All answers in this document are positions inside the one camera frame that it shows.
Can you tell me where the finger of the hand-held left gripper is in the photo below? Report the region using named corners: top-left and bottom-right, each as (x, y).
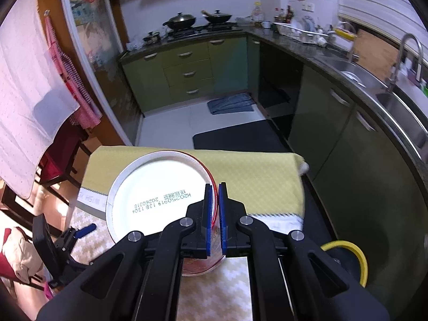
top-left (75, 224), bottom-right (97, 242)

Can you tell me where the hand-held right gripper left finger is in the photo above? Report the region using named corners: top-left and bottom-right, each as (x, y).
top-left (37, 183), bottom-right (216, 321)

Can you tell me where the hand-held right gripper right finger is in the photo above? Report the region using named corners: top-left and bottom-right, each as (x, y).
top-left (219, 182), bottom-right (390, 321)

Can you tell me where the red instant noodle cup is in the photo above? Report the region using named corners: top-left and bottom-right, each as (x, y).
top-left (105, 150), bottom-right (228, 276)

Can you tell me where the black bin with yellow rim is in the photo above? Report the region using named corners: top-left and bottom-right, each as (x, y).
top-left (321, 240), bottom-right (369, 288)

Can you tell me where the beige cloth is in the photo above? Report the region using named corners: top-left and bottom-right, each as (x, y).
top-left (5, 228), bottom-right (44, 284)

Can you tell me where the red wooden chair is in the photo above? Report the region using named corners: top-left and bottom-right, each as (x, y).
top-left (0, 184), bottom-right (72, 291)
top-left (35, 120), bottom-right (91, 188)

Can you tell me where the black floor mat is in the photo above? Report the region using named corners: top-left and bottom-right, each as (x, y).
top-left (192, 118), bottom-right (291, 152)

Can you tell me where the blue floor rag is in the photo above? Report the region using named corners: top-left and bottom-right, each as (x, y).
top-left (207, 93), bottom-right (255, 116)

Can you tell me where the green base cabinet with doors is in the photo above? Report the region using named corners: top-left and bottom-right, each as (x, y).
top-left (288, 65), bottom-right (428, 308)

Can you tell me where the red checked apron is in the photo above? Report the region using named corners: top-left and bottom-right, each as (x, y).
top-left (44, 10), bottom-right (102, 129)

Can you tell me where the green base cabinet with drawers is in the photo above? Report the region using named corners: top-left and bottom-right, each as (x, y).
top-left (120, 35), bottom-right (261, 114)

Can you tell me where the white dotted cloth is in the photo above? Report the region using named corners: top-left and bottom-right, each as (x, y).
top-left (0, 0), bottom-right (81, 199)

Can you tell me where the glass sliding door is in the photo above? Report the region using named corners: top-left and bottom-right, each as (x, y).
top-left (58, 0), bottom-right (144, 146)

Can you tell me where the dark stone countertop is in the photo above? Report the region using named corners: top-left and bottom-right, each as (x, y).
top-left (119, 23), bottom-right (428, 174)

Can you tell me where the gas stove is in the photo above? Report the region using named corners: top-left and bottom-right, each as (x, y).
top-left (165, 22), bottom-right (243, 39)

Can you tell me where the black wok with lid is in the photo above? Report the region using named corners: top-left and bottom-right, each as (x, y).
top-left (163, 12), bottom-right (197, 30)

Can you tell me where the white dish rack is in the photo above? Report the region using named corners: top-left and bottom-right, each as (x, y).
top-left (272, 22), bottom-right (330, 42)

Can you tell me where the steel sink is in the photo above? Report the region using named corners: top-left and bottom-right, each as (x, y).
top-left (318, 57), bottom-right (428, 148)

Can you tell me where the cooking oil bottle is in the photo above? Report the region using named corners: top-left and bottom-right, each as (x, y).
top-left (251, 2), bottom-right (265, 22)

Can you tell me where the tall steel faucet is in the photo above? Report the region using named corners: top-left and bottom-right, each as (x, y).
top-left (388, 33), bottom-right (425, 92)

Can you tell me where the wooden cutting board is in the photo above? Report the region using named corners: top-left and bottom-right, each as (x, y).
top-left (351, 28), bottom-right (402, 81)

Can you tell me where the black wok with handle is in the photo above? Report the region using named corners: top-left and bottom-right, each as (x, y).
top-left (201, 9), bottom-right (233, 25)

